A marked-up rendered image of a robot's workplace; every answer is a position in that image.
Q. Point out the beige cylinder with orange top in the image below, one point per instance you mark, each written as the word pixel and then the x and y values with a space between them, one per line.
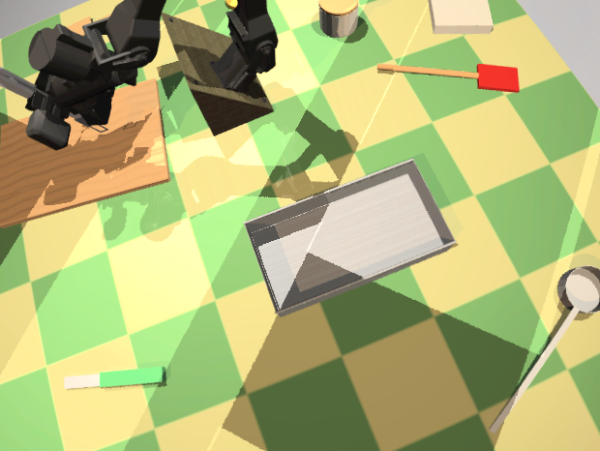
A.
pixel 338 18

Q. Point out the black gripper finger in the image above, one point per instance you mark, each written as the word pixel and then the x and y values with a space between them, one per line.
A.
pixel 41 82
pixel 35 101

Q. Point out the grey rectangular roasting tin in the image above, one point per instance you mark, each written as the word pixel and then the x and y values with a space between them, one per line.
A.
pixel 349 236

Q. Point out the red spatula with orange handle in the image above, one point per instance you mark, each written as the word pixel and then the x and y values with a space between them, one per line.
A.
pixel 496 78

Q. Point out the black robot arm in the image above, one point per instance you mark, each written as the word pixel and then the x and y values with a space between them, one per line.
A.
pixel 134 32

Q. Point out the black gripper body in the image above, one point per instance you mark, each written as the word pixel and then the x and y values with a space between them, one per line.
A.
pixel 46 125

